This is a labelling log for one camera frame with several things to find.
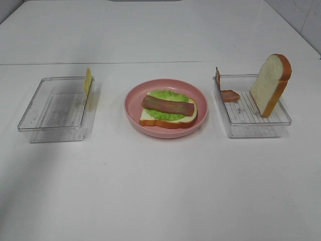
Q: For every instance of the bread slice with brown crust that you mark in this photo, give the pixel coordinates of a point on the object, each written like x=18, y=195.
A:
x=147, y=120

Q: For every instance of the brown bacon strip tray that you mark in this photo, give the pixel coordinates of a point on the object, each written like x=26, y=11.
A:
x=168, y=106

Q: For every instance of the green lettuce leaf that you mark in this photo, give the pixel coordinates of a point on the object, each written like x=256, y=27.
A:
x=166, y=95

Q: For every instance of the pink round plate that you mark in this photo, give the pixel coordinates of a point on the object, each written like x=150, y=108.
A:
x=133, y=108

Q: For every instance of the yellow cheese slice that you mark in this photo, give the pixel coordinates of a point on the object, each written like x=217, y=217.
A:
x=87, y=81

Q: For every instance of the clear right plastic tray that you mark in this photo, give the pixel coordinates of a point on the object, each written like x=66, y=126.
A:
x=242, y=119

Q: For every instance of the clear plastic tray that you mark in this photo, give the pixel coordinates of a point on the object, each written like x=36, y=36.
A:
x=59, y=111
x=242, y=119

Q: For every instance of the clear left plastic tray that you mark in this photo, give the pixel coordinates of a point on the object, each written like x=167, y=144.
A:
x=59, y=111

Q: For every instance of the upright bread slice right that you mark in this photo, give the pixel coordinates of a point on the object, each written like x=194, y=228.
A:
x=271, y=83

